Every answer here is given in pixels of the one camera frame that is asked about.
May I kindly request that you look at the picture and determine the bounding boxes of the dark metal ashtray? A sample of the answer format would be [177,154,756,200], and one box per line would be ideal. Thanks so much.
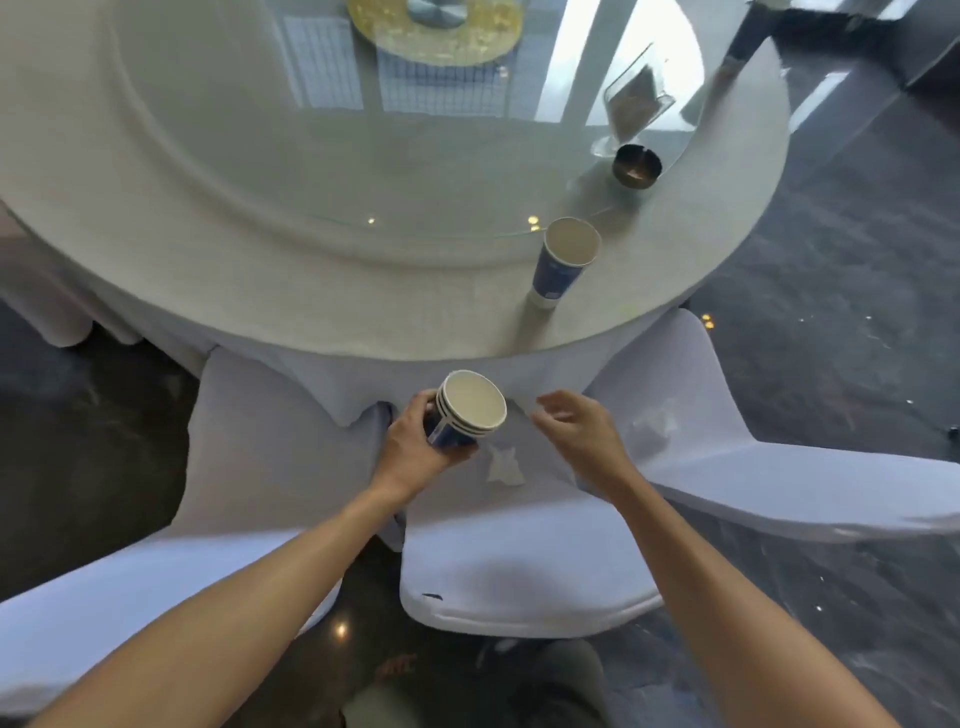
[610,143,665,191]

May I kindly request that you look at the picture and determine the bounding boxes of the white covered chair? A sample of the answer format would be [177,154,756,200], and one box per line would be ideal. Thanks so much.
[583,306,960,546]
[399,411,667,640]
[0,198,147,350]
[0,343,410,717]

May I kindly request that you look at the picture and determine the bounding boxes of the person's right forearm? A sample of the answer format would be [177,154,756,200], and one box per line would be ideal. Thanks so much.
[579,472,903,728]

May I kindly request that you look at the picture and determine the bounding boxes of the person's left forearm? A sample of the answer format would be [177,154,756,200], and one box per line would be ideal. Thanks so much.
[22,478,423,728]

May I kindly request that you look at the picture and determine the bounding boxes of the dark chair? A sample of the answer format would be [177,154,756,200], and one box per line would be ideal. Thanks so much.
[718,0,792,80]

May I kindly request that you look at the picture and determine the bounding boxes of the person's right hand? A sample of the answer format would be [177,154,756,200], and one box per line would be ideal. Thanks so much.
[532,390,640,505]

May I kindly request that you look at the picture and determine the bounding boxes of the nested blue paper cups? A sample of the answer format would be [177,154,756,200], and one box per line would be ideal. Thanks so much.
[423,369,509,451]

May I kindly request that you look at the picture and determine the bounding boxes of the silver round dish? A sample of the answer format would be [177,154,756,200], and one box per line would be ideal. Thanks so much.
[406,0,471,30]

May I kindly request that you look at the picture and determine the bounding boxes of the white tablecloth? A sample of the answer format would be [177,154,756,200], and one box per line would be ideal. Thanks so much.
[0,0,793,555]

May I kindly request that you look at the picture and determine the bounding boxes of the round glass turntable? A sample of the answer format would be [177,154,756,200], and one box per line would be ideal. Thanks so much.
[103,0,708,243]

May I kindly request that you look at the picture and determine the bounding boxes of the gold round disc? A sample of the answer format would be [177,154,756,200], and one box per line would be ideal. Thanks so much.
[346,0,524,64]

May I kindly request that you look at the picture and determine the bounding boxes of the person's left hand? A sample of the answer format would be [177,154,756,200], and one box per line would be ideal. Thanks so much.
[367,390,481,505]

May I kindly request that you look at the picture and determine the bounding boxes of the clear acrylic sign holder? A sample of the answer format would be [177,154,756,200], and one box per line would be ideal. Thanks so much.
[590,42,677,159]

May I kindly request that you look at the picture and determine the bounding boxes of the blue paper cup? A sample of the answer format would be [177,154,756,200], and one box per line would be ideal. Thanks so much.
[526,216,603,312]

